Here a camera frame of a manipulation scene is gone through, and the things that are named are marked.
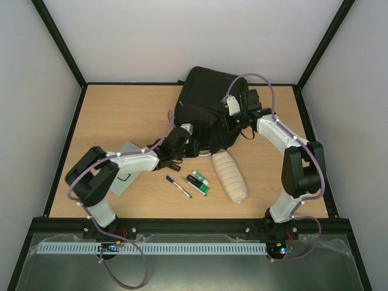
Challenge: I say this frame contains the grey booklet with G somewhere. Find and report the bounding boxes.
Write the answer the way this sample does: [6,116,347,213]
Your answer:
[109,141,140,197]

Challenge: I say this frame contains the light blue cable duct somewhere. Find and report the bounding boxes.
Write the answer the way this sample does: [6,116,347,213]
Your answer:
[36,242,267,255]

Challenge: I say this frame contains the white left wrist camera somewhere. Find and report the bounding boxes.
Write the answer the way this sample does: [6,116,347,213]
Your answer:
[181,123,193,135]

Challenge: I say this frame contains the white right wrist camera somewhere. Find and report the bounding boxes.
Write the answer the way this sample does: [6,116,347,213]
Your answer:
[222,95,240,116]

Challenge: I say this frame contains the black student bag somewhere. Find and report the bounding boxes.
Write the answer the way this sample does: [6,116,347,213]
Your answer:
[174,66,248,154]

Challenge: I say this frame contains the green capped thin pen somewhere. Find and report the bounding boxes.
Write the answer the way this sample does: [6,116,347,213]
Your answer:
[181,176,207,196]

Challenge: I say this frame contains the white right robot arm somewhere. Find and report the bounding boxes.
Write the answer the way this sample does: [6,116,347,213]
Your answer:
[229,109,326,238]

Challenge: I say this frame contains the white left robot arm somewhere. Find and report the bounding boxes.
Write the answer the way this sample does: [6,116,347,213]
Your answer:
[65,124,193,228]

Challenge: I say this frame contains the red highlighter marker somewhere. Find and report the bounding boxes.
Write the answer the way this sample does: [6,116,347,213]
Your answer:
[169,164,181,172]

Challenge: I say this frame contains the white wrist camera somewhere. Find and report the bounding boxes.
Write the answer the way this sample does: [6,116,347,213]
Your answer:
[181,123,193,135]
[222,95,240,116]

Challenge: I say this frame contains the white green glue stick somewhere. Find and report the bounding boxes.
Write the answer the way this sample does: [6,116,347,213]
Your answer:
[192,170,209,186]

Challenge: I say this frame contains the blue capped pen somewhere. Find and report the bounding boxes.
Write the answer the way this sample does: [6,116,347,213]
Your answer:
[166,175,192,198]

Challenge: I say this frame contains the beige fabric pencil case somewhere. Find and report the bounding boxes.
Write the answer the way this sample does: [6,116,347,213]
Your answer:
[212,151,248,204]

